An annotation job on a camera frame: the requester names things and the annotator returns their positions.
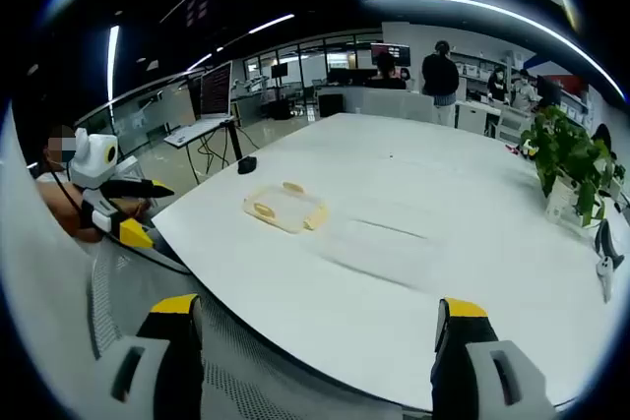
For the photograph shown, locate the black laptop stand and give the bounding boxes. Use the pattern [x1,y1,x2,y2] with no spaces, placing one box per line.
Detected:
[185,120,245,186]

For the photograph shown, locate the clear plastic box yellow buckles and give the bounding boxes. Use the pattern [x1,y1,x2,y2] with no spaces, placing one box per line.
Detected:
[242,181,330,235]

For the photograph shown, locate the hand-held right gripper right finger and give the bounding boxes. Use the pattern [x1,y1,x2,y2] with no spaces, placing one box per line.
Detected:
[430,296,557,420]

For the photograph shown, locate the small colourful desk item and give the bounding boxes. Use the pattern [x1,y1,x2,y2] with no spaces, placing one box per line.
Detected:
[504,141,536,159]

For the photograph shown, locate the long curved ceiling light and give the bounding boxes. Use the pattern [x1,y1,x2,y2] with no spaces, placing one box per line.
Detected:
[361,0,629,99]

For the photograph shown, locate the person's upper body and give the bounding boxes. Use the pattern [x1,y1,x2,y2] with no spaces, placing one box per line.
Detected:
[28,147,75,190]

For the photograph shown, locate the black cable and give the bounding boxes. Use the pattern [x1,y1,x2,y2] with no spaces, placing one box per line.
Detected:
[52,176,191,274]

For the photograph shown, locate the straight ceiling light strip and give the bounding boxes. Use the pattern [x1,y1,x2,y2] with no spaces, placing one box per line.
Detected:
[107,25,121,101]
[248,13,295,35]

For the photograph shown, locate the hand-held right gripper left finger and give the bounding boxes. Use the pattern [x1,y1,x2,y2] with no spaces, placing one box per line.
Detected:
[93,293,206,420]

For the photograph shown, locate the white counter desk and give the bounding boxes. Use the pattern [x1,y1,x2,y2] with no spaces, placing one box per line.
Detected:
[317,84,434,122]

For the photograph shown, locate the white plant pot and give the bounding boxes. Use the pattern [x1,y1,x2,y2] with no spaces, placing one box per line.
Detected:
[544,177,578,222]

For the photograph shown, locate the open silver laptop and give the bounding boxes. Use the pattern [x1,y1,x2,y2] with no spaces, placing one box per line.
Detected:
[163,60,236,149]

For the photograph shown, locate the red wall banner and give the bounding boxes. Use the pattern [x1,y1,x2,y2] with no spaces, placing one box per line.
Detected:
[553,73,590,99]

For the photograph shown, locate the white office desk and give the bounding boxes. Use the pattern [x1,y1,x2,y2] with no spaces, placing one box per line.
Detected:
[455,99,534,142]

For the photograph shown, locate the white black hand tool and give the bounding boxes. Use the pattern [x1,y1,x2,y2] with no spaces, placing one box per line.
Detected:
[593,218,626,304]

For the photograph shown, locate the wall screen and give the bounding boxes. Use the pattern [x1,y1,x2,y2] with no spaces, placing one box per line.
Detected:
[370,42,411,67]

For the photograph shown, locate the black desk monitors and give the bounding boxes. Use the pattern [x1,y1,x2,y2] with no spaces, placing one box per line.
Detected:
[327,68,375,87]

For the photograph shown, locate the green leafy plant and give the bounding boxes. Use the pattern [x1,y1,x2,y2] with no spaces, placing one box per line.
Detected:
[520,104,627,229]

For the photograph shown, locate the black office chair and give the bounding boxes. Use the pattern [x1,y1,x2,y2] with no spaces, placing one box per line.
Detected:
[590,123,614,155]

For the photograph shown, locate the grey mesh office chair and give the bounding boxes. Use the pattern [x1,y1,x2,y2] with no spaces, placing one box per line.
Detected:
[0,94,434,420]

